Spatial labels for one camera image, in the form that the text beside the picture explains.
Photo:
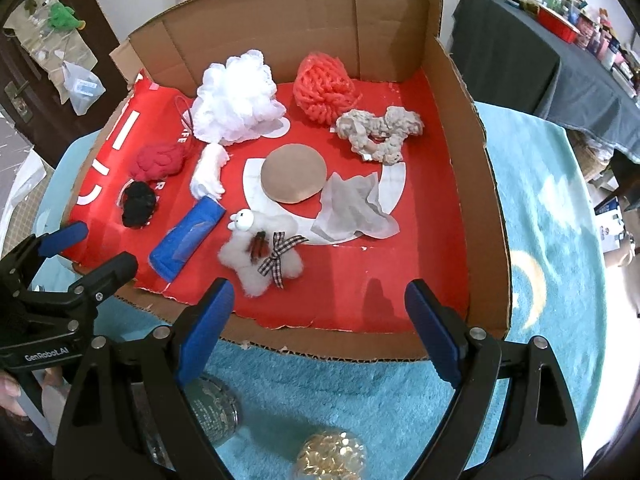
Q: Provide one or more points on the small glass jar gold beads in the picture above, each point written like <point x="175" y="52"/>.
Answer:
<point x="330" y="455"/>

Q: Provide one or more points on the white fluffy toy gingham bow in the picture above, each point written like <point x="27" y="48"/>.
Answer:
<point x="240" y="255"/>

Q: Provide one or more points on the large glass jar dark leaves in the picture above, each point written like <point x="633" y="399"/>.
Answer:
<point x="215" y="410"/>

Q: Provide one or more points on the blue white printed carton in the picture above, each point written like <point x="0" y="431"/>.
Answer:
<point x="607" y="225"/>

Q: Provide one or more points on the black knitted yarn bundle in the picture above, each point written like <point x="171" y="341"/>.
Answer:
<point x="140" y="205"/>

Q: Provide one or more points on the orange chunky knit ball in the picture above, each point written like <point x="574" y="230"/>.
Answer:
<point x="325" y="85"/>

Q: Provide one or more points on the red plastic bin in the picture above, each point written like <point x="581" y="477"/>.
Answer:
<point x="560" y="25"/>

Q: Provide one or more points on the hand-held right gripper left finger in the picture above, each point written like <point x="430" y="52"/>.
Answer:
<point x="200" y="335"/>

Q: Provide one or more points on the green plush toy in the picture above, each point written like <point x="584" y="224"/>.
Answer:
<point x="65" y="16"/>

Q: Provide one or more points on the tan round powder puff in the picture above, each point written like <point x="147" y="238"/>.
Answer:
<point x="295" y="175"/>

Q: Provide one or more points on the beige crochet scrunchie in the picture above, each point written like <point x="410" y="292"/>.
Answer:
<point x="360" y="127"/>

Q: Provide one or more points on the red knitted yarn bundle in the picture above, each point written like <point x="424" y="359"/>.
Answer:
<point x="157" y="160"/>

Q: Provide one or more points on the blue sponge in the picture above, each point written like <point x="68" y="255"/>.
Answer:
<point x="185" y="240"/>

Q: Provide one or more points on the cardboard box red lining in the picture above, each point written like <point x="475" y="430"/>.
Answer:
<point x="300" y="10"/>

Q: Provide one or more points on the white mesh bath pouf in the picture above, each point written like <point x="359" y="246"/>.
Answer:
<point x="235" y="95"/>

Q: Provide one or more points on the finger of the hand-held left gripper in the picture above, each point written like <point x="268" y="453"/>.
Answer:
<point x="110" y="272"/>
<point x="65" y="237"/>

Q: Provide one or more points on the beige hanging organizer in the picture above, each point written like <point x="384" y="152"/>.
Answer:
<point x="30" y="25"/>

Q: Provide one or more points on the white fluffy plush piece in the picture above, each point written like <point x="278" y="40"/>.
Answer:
<point x="210" y="170"/>

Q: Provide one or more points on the clear plastic bag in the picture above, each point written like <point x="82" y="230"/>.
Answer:
<point x="82" y="87"/>

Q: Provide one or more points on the white nonwoven cloth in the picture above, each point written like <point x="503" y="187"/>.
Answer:
<point x="350" y="205"/>

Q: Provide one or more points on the cluttered side table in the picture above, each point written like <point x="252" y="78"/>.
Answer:
<point x="600" y="35"/>

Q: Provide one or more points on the dark brown door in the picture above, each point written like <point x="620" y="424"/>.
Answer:
<point x="100" y="25"/>

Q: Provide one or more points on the person's left hand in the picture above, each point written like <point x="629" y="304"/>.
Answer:
<point x="9" y="392"/>

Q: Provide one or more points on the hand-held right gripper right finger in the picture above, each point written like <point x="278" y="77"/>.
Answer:
<point x="435" y="330"/>

